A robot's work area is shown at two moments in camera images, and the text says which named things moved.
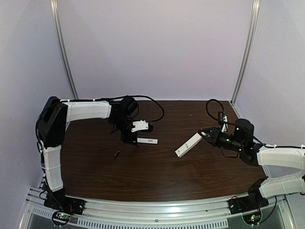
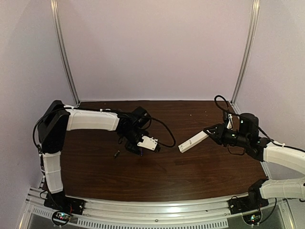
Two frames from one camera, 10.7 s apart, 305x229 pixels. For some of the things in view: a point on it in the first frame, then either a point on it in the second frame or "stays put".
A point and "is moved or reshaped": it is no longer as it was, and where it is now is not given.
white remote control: (184, 148) is moved or reshaped
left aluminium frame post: (57, 27) stays put
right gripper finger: (208, 139) -> (213, 137)
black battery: (116, 153) stays put
